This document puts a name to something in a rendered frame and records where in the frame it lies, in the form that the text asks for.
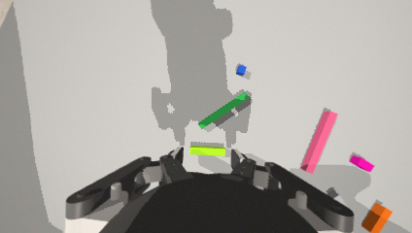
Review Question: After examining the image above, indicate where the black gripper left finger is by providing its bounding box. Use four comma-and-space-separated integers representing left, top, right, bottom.
65, 147, 193, 233

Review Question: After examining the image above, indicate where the short magenta rod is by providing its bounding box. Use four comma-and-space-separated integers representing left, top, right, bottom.
350, 156, 374, 172

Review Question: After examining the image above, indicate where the grey rod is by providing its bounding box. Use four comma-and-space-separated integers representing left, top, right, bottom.
327, 190, 347, 207

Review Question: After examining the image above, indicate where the orange rod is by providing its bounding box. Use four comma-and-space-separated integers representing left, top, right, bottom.
361, 203, 392, 233

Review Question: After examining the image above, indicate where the pink rod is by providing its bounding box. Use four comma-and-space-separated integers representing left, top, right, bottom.
300, 112, 338, 174

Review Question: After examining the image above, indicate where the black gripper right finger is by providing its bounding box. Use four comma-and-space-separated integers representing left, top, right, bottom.
225, 149, 354, 233

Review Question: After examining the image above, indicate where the small blue cube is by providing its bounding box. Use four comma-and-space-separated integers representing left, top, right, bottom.
236, 65, 247, 76

